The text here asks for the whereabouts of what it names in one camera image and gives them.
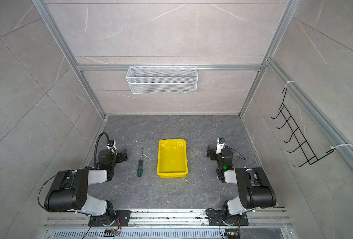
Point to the black wire hook rack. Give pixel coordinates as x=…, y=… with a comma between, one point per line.
x=297, y=136

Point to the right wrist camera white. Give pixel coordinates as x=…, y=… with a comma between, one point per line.
x=221, y=144

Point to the green black handled screwdriver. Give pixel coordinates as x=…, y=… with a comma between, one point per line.
x=140, y=165

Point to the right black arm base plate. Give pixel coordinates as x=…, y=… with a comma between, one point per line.
x=218, y=218

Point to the white wire mesh basket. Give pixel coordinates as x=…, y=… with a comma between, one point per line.
x=162, y=79

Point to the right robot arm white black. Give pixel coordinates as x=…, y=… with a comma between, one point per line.
x=254, y=189

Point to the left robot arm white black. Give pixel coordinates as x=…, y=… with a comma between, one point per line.
x=69, y=192

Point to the yellow plastic bin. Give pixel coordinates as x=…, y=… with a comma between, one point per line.
x=172, y=158

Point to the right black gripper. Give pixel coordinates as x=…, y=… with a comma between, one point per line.
x=211, y=152

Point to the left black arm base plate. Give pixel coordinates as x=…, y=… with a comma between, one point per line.
x=121, y=217

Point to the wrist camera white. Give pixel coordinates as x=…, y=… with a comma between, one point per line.
x=112, y=147
x=221, y=144

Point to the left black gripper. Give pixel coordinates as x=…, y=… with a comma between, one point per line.
x=121, y=155

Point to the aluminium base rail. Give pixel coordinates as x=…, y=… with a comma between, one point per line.
x=271, y=223

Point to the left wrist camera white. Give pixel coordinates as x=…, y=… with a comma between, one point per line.
x=112, y=147

